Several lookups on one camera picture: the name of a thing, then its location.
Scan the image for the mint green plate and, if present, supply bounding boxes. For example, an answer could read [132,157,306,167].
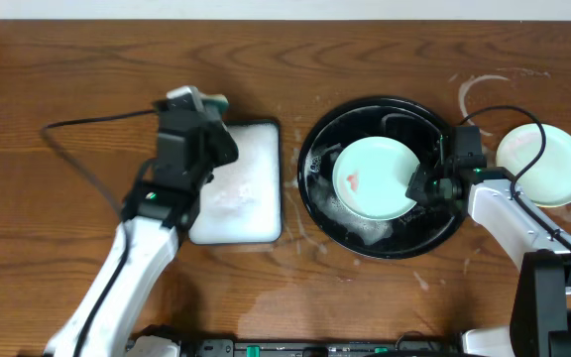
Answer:
[332,136,419,221]
[496,124,571,206]

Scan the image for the green yellow sponge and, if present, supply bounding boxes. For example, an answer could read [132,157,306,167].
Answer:
[201,94,229,113]

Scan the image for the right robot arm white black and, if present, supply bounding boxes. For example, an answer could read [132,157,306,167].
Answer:
[406,166,571,356]

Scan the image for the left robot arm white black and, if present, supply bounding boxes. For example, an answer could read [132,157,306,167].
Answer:
[43,109,238,356]

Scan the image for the round black tray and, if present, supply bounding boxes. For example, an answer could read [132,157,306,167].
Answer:
[297,96,465,260]

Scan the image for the yellow plate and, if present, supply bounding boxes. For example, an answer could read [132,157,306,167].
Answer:
[519,195,563,208]

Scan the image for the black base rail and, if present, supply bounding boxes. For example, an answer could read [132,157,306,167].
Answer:
[116,326,514,357]

